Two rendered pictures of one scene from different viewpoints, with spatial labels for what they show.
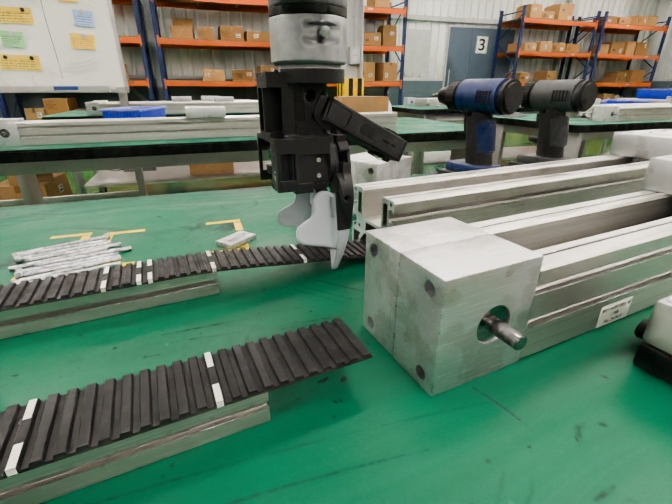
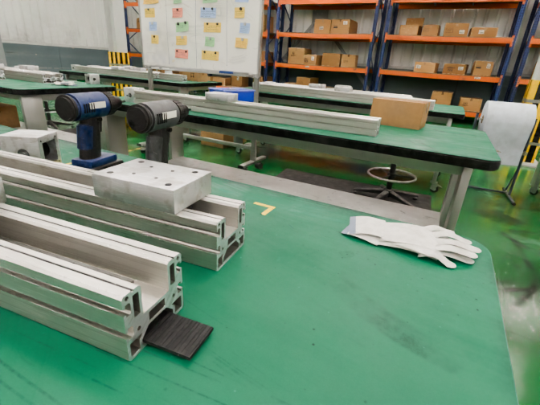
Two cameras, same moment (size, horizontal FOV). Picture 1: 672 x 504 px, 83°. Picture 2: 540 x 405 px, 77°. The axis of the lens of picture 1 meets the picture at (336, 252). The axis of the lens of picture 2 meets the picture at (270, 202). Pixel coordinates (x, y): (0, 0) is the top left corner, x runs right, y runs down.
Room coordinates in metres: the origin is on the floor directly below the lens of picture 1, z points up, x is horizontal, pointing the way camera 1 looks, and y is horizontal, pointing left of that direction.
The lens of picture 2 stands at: (0.51, -1.16, 1.09)
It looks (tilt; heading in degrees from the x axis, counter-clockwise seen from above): 22 degrees down; 45
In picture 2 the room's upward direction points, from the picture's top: 4 degrees clockwise
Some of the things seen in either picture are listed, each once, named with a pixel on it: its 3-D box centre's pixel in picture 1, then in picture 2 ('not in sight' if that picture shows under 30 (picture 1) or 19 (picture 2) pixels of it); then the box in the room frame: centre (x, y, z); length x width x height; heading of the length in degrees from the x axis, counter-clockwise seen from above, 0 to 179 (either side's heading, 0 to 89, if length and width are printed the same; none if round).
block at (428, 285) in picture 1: (451, 302); not in sight; (0.26, -0.09, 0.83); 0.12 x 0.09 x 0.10; 26
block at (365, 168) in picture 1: (378, 185); (29, 151); (0.65, -0.07, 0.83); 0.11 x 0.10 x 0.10; 48
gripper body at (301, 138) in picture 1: (304, 132); not in sight; (0.42, 0.03, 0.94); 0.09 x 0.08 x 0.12; 115
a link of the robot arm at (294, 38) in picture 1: (309, 46); not in sight; (0.42, 0.03, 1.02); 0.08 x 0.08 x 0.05
